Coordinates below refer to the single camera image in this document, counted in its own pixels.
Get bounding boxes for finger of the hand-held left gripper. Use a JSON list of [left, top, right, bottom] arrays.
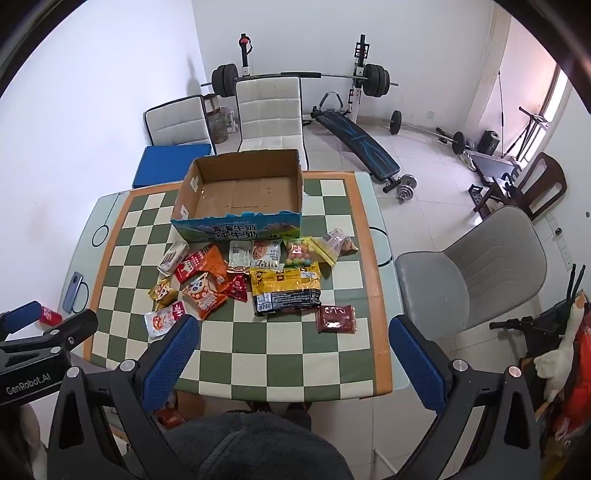
[[42, 309, 100, 358], [0, 301, 44, 343]]

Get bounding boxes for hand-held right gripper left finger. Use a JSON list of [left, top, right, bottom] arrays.
[[48, 315, 201, 480]]

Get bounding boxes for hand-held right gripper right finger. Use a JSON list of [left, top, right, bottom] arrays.
[[389, 314, 542, 480]]

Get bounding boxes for white red snack packet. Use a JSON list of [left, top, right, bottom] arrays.
[[143, 300, 187, 341]]

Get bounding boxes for gold triangular snack packet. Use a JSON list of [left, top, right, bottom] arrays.
[[147, 277, 179, 311]]

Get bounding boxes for panda print snack packet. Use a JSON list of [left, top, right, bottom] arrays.
[[180, 272, 230, 320]]

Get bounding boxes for cream wafer packet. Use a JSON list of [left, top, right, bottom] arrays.
[[158, 241, 190, 276]]

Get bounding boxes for orange snack packet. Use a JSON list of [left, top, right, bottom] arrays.
[[198, 244, 230, 287]]

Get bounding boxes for large yellow black packet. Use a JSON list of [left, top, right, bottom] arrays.
[[249, 261, 323, 317]]

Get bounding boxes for white cookie packet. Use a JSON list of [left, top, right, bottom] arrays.
[[252, 239, 283, 271]]

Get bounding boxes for colourful candy ball bag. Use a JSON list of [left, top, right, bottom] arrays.
[[282, 237, 320, 269]]

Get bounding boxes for cardboard box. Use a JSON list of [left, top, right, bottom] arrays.
[[171, 148, 305, 243]]

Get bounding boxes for dark red brown packet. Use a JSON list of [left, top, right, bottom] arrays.
[[316, 304, 358, 334]]

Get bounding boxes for red triangular snack packet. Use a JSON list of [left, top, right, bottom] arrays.
[[221, 272, 250, 304]]

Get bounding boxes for grey shell chair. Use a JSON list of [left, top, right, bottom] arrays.
[[394, 205, 549, 341]]

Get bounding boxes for person's grey fleece clothing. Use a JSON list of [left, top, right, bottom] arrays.
[[164, 410, 357, 480]]

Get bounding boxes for small white snack packet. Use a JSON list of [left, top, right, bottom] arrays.
[[229, 240, 253, 269]]

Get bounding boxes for white goose plush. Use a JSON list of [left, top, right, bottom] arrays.
[[533, 294, 588, 403]]

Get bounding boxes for yellow-edged clear snack bag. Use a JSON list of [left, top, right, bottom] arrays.
[[309, 228, 360, 268]]

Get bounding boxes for orange red bag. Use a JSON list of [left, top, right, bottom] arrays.
[[553, 314, 591, 445]]

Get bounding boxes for metal dumbbell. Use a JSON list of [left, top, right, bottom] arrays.
[[395, 174, 418, 202]]

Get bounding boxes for black antenna router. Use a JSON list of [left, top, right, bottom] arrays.
[[564, 262, 588, 302]]

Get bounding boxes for blue foam mat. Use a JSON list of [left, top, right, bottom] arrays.
[[131, 143, 214, 189]]

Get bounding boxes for brown wooden chair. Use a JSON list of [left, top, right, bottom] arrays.
[[472, 152, 568, 222]]

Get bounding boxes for black sit-up bench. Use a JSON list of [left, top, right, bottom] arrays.
[[309, 91, 403, 193]]

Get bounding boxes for white padded chair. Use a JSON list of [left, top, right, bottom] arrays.
[[235, 76, 309, 172], [143, 94, 218, 156]]

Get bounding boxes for long barbell with small plates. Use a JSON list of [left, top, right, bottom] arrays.
[[382, 110, 468, 154]]

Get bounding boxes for black speaker box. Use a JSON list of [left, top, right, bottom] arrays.
[[476, 130, 500, 156]]

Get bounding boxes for clear water jug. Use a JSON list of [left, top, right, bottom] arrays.
[[209, 106, 237, 142]]

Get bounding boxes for black metal stand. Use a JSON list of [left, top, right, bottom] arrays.
[[497, 70, 551, 160]]

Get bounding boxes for barbell on rack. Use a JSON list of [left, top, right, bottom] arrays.
[[237, 32, 371, 126]]

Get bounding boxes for barbell with black plates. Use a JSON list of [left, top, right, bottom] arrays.
[[200, 64, 400, 100]]

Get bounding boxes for grey hub with cable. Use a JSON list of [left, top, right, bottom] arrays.
[[61, 271, 91, 315]]

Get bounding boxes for black scooter handlebar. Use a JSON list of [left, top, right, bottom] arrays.
[[488, 299, 579, 357]]

